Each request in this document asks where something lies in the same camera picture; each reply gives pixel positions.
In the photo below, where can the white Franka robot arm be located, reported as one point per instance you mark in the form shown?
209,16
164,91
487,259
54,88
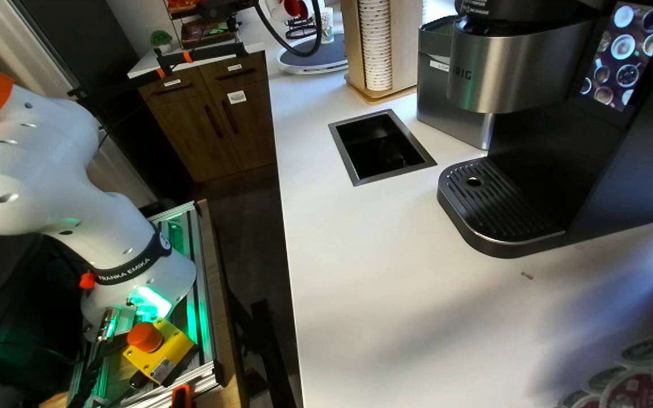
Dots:
33,173

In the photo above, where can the black silver coffee maker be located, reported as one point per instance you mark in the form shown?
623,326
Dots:
538,149

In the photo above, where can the coffee maker touchscreen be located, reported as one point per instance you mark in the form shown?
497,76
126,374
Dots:
623,69

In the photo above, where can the green lidded coffee pod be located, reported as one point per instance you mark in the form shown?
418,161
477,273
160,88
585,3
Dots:
642,352
606,378

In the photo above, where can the red lidded coffee pod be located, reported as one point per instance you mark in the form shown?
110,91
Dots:
633,392

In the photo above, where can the steel framed countertop waste chute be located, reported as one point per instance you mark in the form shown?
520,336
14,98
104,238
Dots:
383,147

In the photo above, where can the white cabinet label sticker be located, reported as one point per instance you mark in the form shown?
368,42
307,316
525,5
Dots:
237,95

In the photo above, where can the round blue tray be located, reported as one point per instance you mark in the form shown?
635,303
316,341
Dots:
330,62

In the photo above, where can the brown wooden cabinet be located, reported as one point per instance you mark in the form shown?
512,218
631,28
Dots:
191,137

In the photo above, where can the black ribbed drip tray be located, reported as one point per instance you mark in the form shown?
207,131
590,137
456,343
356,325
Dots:
494,205

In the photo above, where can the white paper cup stack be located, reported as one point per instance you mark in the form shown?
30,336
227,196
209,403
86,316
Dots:
376,45

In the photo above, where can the wooden cup dispenser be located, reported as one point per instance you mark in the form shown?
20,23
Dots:
406,45

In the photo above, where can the small glass cup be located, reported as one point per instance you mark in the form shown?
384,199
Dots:
328,25

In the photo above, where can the yellow emergency stop box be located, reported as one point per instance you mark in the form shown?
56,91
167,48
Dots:
172,343

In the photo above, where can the dark printed box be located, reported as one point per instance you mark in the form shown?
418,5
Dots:
207,29

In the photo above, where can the small green round object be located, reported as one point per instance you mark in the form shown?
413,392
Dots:
161,37

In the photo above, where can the black cover cloth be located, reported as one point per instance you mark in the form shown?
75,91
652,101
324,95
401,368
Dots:
10,341

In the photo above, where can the aluminium rail frame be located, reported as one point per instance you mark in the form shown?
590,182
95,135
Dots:
205,301

